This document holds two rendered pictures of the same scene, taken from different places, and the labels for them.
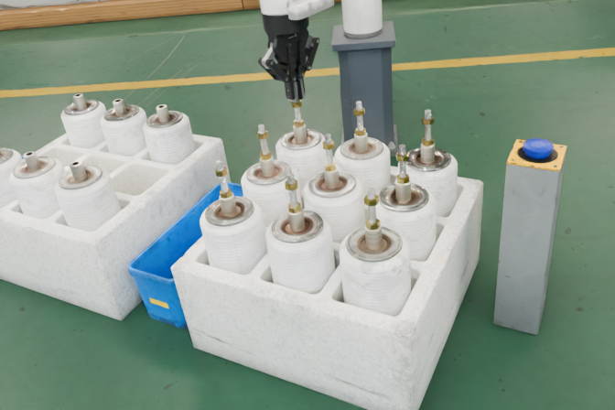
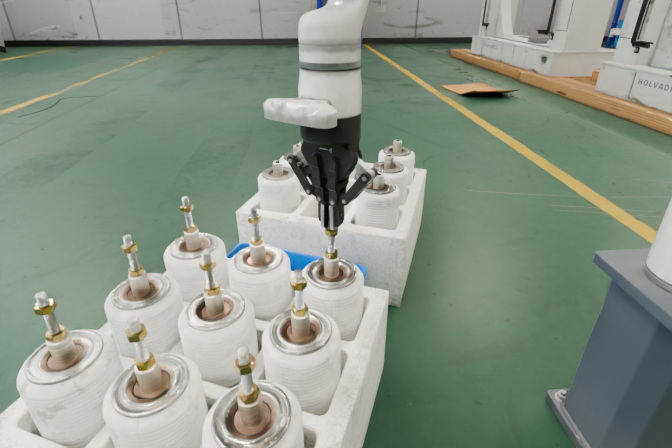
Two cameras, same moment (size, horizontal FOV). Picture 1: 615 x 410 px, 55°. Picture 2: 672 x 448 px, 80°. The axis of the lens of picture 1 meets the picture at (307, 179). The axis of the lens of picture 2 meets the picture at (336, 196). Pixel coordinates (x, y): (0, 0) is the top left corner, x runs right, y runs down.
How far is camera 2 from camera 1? 0.99 m
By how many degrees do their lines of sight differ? 66
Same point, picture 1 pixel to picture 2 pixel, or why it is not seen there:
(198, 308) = not seen: hidden behind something
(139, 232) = (276, 235)
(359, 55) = (624, 298)
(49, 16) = (657, 120)
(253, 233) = (173, 273)
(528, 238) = not seen: outside the picture
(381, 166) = (270, 362)
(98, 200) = (265, 192)
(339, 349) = not seen: hidden behind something
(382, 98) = (624, 390)
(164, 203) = (308, 235)
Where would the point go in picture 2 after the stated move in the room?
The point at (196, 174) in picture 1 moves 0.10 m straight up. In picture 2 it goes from (354, 242) to (355, 200)
